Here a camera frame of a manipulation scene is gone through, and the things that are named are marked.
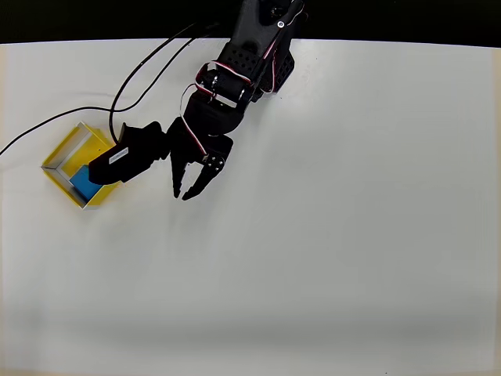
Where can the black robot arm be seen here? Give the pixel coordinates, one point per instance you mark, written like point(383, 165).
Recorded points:
point(250, 39)

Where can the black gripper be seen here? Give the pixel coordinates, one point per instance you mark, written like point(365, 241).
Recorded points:
point(184, 150)

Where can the yellow open box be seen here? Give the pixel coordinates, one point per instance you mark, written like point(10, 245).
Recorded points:
point(58, 152)

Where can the black gripper-mounted camera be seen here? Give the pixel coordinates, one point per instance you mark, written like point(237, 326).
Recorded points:
point(129, 156)

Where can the blue cube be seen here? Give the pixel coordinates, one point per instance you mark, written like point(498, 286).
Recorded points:
point(84, 184)

